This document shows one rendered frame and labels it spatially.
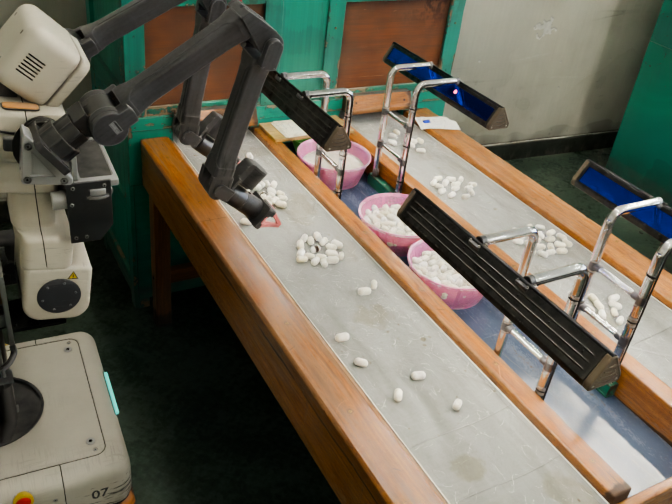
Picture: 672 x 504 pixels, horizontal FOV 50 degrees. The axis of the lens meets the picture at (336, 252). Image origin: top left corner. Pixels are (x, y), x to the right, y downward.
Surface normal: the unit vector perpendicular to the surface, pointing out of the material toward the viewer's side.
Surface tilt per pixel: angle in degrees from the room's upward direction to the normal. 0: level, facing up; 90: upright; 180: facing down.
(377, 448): 0
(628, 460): 0
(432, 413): 0
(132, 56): 90
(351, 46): 90
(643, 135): 90
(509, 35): 90
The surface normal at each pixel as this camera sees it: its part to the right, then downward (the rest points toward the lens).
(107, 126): 0.50, 0.62
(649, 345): 0.11, -0.83
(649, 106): -0.90, 0.15
